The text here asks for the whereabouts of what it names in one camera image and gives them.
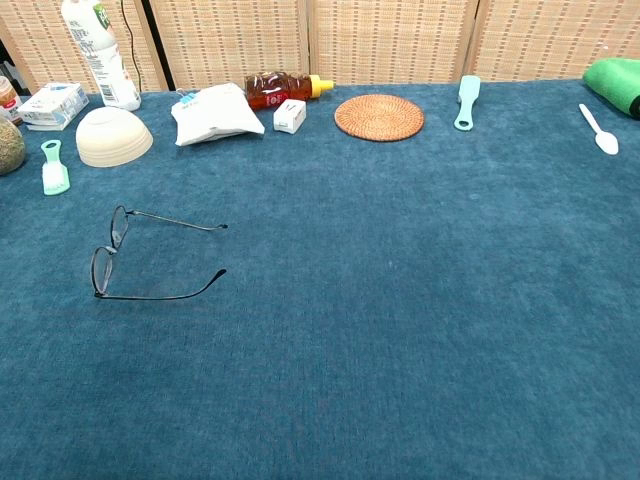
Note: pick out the black wire-frame eyeglasses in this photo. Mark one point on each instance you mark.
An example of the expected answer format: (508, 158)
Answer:
(102, 272)

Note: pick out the blue table cloth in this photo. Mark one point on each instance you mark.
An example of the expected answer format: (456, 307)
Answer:
(350, 300)

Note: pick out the small white box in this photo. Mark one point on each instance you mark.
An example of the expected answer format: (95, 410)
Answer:
(289, 117)

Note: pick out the round woven rattan coaster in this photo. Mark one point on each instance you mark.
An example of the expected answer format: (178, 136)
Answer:
(379, 118)

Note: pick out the honey squeeze bottle yellow cap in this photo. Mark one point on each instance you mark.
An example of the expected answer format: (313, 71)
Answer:
(272, 90)

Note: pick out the white powder bag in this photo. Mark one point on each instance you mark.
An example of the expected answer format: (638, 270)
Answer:
(215, 117)

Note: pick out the blue binder clip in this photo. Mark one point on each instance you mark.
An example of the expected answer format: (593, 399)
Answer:
(186, 98)

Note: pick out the long mint green paddle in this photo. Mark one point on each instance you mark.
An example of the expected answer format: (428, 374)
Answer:
(469, 97)

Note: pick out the bamboo folding screen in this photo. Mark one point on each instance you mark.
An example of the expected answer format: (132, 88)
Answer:
(390, 40)

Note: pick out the beige upturned bowl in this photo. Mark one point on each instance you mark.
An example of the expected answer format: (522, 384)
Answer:
(114, 140)

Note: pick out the black tripod stand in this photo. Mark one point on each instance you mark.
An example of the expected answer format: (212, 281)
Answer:
(157, 46)

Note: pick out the small mint green brush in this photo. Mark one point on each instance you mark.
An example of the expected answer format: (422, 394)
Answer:
(54, 175)

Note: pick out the white drink bottle yellow cap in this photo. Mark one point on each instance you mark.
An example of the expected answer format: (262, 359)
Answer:
(105, 65)

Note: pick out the white blue carton box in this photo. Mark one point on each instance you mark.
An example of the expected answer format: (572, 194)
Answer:
(50, 106)

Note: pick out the white plastic spoon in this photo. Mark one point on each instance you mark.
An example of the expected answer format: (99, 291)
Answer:
(607, 142)

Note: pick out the seed jar black lid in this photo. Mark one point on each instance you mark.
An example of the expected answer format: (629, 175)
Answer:
(9, 147)

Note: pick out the folded green towel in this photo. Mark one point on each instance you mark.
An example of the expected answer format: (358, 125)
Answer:
(612, 82)

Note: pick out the brown spread jar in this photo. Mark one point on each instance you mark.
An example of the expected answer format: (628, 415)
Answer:
(7, 97)

